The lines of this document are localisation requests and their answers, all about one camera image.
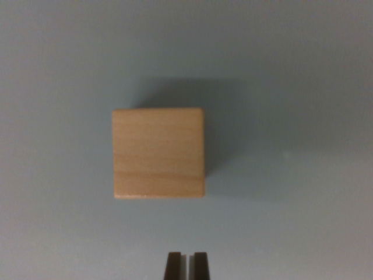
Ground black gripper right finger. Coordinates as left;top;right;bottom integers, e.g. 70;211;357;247
188;251;212;280

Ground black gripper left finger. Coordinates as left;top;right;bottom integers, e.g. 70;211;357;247
163;251;189;280

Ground light wooden cube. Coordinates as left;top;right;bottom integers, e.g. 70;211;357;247
111;107;207;200

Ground white plastic tray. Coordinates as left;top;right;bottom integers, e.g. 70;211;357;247
0;0;373;280

